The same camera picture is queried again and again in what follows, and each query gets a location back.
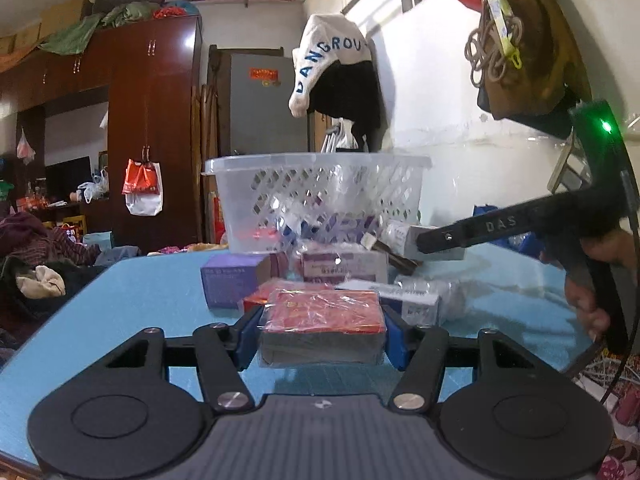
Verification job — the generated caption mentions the small purple box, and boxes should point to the small purple box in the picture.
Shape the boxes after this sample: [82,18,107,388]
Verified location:
[200,253,272,310]

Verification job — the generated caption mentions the blue shopping bag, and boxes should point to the blue shopping bag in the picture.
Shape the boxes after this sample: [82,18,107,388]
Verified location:
[471,204,544,257]

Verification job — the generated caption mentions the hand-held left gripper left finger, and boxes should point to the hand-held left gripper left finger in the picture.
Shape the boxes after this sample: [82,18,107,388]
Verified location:
[102,305,265,415]

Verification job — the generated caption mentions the wall power strip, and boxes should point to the wall power strip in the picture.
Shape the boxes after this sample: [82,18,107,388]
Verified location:
[546,144,584,197]

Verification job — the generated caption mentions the black garment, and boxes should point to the black garment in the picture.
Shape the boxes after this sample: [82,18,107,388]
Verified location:
[309,59,384,152]

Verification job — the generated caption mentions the pile of clothes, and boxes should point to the pile of clothes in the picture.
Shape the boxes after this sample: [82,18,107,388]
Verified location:
[0,210,109,352]

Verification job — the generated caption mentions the red packet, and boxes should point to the red packet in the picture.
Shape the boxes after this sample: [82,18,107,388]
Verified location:
[259,286,388,367]

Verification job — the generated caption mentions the brown wooden wardrobe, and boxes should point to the brown wooden wardrobe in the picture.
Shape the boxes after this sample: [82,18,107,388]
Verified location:
[0,11,204,257]

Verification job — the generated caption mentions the metal crutch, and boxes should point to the metal crutch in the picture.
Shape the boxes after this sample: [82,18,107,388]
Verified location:
[319,119,352,154]

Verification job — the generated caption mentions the cream cloth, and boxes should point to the cream cloth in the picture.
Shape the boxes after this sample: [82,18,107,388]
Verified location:
[14,264,67,299]

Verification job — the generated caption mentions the white printed garment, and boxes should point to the white printed garment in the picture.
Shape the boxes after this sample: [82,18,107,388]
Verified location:
[287,13,377,118]

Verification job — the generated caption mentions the yellow-green strap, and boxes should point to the yellow-green strap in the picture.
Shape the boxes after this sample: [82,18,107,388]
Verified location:
[471,0,524,72]

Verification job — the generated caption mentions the wooden planks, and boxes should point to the wooden planks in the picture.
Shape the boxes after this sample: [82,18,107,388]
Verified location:
[199,44,222,244]

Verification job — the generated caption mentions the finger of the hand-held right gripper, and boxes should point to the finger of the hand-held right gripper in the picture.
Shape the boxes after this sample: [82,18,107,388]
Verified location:
[416,201,547,256]

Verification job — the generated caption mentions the red box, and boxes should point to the red box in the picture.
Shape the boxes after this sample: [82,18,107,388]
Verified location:
[241,281,302,314]

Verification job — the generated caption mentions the white plastic basket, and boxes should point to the white plastic basket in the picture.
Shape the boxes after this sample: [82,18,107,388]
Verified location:
[202,152,433,256]

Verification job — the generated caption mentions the person's right hand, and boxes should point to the person's right hand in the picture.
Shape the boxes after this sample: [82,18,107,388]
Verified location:
[564,226,640,344]

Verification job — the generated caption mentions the coiled rope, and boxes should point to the coiled rope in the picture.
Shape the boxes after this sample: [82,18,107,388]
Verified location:
[464,14,524,87]

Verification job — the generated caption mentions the pink plastic bag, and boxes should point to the pink plastic bag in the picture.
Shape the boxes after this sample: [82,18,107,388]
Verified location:
[15,126,38,166]

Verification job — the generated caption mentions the white plastic bag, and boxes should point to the white plastic bag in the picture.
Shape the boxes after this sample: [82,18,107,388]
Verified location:
[76,168,111,205]

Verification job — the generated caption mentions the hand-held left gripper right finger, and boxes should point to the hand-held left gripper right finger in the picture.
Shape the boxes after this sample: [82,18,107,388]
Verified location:
[382,304,546,415]

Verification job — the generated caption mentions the television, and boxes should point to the television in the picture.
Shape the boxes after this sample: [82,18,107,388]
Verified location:
[44,155,94,204]

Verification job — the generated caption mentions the orange and white hanging bag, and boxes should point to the orange and white hanging bag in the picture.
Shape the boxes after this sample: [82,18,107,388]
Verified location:
[121,158,164,218]

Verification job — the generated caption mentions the green cloth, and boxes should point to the green cloth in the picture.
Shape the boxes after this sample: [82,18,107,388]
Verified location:
[39,1,162,57]

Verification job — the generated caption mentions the grey door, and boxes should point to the grey door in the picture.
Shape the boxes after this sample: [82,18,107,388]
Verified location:
[216,51,314,159]

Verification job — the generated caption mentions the teal box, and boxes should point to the teal box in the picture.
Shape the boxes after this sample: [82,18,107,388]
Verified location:
[81,230,114,252]

